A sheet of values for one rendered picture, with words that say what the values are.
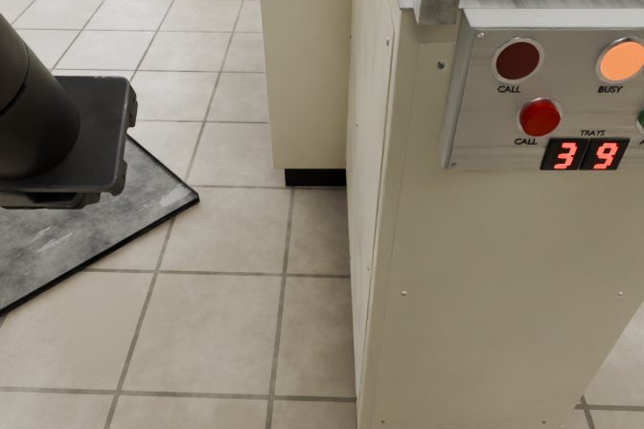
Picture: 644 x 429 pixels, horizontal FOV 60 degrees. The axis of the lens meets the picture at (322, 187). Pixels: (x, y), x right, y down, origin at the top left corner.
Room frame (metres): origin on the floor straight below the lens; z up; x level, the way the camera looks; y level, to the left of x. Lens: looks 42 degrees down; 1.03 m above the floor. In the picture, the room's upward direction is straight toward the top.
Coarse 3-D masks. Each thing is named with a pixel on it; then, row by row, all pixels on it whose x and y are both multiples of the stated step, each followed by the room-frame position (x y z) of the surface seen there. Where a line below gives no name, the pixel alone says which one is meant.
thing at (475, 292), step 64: (384, 0) 0.51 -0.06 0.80; (512, 0) 0.42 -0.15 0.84; (576, 0) 0.42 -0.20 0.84; (640, 0) 0.42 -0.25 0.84; (384, 64) 0.46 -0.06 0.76; (448, 64) 0.41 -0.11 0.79; (384, 128) 0.43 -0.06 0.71; (384, 192) 0.41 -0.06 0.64; (448, 192) 0.41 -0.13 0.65; (512, 192) 0.41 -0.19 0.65; (576, 192) 0.41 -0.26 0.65; (640, 192) 0.41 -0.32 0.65; (384, 256) 0.41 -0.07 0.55; (448, 256) 0.41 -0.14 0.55; (512, 256) 0.41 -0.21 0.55; (576, 256) 0.41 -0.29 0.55; (640, 256) 0.41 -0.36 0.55; (384, 320) 0.41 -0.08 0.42; (448, 320) 0.41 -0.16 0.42; (512, 320) 0.41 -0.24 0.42; (576, 320) 0.41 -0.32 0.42; (384, 384) 0.41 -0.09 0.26; (448, 384) 0.41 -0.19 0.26; (512, 384) 0.41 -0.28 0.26; (576, 384) 0.41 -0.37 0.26
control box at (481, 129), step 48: (480, 48) 0.38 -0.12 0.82; (576, 48) 0.38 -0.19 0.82; (480, 96) 0.38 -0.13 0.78; (528, 96) 0.38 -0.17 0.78; (576, 96) 0.38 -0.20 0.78; (624, 96) 0.38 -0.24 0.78; (480, 144) 0.38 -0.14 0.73; (528, 144) 0.38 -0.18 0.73; (576, 144) 0.38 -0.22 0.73; (624, 144) 0.38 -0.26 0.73
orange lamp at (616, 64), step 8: (616, 48) 0.38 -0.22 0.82; (624, 48) 0.38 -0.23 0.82; (632, 48) 0.38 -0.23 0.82; (640, 48) 0.38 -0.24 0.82; (608, 56) 0.38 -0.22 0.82; (616, 56) 0.38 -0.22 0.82; (624, 56) 0.38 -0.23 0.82; (632, 56) 0.38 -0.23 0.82; (640, 56) 0.38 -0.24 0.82; (608, 64) 0.38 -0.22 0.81; (616, 64) 0.38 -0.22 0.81; (624, 64) 0.38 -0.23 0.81; (632, 64) 0.38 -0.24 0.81; (640, 64) 0.38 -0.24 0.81; (608, 72) 0.38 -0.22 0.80; (616, 72) 0.38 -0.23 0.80; (624, 72) 0.38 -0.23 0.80; (632, 72) 0.38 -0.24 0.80
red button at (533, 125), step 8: (536, 104) 0.38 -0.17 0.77; (544, 104) 0.37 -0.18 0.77; (552, 104) 0.38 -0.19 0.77; (528, 112) 0.37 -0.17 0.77; (536, 112) 0.37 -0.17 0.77; (544, 112) 0.37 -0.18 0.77; (552, 112) 0.37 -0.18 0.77; (520, 120) 0.38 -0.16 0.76; (528, 120) 0.37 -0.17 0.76; (536, 120) 0.37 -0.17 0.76; (544, 120) 0.37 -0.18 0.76; (552, 120) 0.37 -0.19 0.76; (528, 128) 0.37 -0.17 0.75; (536, 128) 0.37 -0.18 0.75; (544, 128) 0.37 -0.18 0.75; (552, 128) 0.37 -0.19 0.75; (536, 136) 0.37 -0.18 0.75
